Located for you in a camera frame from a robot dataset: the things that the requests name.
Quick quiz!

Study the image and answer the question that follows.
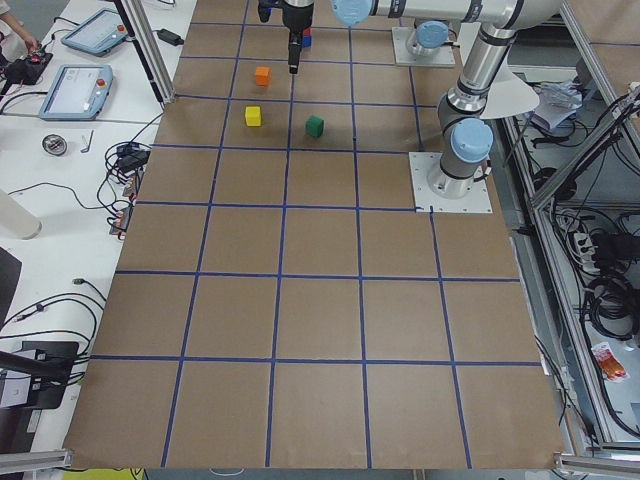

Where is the orange snack packet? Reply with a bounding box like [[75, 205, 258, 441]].
[[591, 342, 628, 382]]

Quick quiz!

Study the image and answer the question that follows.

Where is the orange wooden block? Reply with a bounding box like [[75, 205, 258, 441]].
[[254, 66, 271, 87]]

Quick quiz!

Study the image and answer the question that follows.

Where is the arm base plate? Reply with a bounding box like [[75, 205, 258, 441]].
[[409, 152, 493, 214], [392, 27, 456, 68]]

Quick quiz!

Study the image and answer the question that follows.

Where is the yellow wooden block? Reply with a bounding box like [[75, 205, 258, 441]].
[[244, 105, 262, 127]]

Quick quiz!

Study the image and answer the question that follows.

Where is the brown paper table mat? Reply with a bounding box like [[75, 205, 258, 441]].
[[65, 1, 563, 469]]

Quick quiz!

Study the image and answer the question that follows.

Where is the green wooden block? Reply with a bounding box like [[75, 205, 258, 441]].
[[305, 115, 325, 138]]

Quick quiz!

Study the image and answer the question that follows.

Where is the round metal tin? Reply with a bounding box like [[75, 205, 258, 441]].
[[41, 134, 68, 157]]

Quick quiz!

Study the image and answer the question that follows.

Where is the lower teach pendant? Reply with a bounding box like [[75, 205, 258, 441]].
[[38, 64, 114, 121]]

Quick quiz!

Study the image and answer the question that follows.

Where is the allen key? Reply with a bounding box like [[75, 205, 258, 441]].
[[80, 130, 94, 154]]

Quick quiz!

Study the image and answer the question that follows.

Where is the black monitor stand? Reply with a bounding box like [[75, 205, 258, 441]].
[[1, 341, 79, 410]]

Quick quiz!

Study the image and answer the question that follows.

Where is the teach pendant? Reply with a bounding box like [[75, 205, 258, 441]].
[[38, 64, 114, 121], [61, 8, 128, 57]]

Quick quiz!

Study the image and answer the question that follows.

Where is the upper teach pendant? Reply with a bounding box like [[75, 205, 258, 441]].
[[61, 8, 128, 57]]

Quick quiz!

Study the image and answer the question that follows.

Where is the person's hand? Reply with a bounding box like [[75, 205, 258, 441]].
[[21, 33, 40, 52]]

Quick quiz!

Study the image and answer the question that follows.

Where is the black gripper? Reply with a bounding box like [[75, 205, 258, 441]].
[[281, 0, 314, 75]]

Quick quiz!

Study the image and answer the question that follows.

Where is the white power strip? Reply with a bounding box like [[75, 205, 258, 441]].
[[568, 231, 600, 275]]

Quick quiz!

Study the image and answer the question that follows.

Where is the black cables bundle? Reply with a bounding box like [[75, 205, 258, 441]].
[[94, 139, 151, 211]]

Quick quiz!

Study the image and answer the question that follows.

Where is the black power adapter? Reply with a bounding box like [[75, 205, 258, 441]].
[[156, 29, 184, 46]]

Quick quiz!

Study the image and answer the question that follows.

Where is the aluminium frame post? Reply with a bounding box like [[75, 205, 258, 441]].
[[114, 0, 175, 105]]

